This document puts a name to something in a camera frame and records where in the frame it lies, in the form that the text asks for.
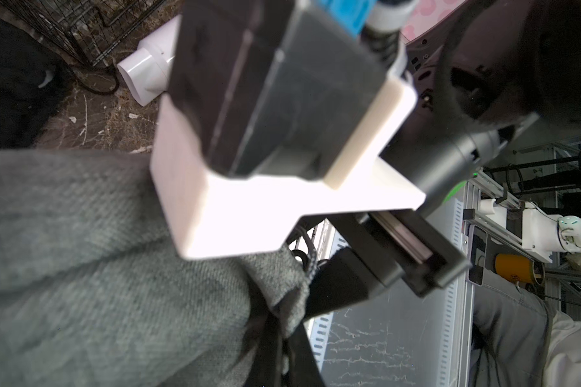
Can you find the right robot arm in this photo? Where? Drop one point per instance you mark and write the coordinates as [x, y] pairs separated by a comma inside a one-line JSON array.
[[503, 66]]

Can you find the grey hair dryer pouch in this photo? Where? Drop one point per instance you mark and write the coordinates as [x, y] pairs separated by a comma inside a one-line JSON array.
[[93, 292]]

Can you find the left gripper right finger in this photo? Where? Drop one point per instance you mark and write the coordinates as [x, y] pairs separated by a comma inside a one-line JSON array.
[[303, 370]]

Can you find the black pouch at back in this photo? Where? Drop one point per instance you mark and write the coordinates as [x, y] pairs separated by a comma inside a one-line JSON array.
[[33, 82]]

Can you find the white hair dryer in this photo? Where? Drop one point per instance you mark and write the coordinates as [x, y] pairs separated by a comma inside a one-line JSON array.
[[147, 70]]

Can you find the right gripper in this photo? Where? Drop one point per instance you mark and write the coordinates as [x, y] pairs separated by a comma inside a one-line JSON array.
[[383, 248]]

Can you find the black wire basket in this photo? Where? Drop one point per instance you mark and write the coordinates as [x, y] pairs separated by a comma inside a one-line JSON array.
[[87, 31]]

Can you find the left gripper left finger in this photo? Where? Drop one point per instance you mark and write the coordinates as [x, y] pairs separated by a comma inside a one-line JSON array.
[[266, 370]]

